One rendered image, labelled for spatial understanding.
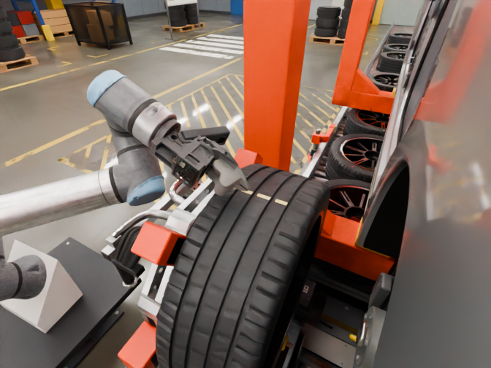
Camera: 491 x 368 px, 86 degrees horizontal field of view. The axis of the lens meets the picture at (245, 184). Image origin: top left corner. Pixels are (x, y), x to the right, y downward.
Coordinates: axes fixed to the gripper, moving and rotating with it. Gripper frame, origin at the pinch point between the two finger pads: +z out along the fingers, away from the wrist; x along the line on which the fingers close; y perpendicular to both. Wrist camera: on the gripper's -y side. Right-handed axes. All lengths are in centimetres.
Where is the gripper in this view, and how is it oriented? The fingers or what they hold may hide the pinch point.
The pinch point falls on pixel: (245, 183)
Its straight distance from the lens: 57.1
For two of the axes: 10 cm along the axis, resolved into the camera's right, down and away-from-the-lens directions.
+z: 8.0, 6.0, 0.1
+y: -4.6, 6.2, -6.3
